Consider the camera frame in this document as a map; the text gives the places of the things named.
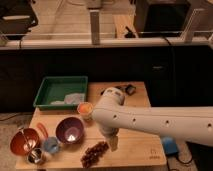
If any blue cup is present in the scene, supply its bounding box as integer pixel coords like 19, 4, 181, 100
42, 137, 60, 154

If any small steel cup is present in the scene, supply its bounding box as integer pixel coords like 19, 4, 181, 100
27, 148, 45, 165

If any dark red grape bunch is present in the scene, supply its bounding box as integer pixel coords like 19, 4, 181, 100
81, 141, 109, 168

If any blue object on floor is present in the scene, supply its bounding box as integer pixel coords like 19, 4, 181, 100
161, 137, 179, 156

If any red-brown bowl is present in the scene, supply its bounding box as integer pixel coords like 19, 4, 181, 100
10, 128, 40, 156

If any clear plastic bag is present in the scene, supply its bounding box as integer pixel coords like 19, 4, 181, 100
51, 93, 85, 105

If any black chair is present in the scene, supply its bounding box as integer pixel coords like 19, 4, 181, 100
0, 0, 39, 36

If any metal frame post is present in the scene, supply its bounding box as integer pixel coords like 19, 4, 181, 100
90, 10, 100, 45

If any black monitor box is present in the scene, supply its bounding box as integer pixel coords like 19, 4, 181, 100
134, 0, 190, 33

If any wooden table board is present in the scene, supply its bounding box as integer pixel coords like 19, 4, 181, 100
15, 82, 166, 171

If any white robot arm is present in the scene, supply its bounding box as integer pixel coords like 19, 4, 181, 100
92, 87, 213, 147

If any cup with orange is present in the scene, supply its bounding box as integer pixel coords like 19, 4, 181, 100
77, 102, 93, 121

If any black handled brush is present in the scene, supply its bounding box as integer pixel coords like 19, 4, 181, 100
118, 84, 136, 96

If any purple bowl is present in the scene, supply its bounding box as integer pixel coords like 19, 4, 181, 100
55, 117, 84, 144

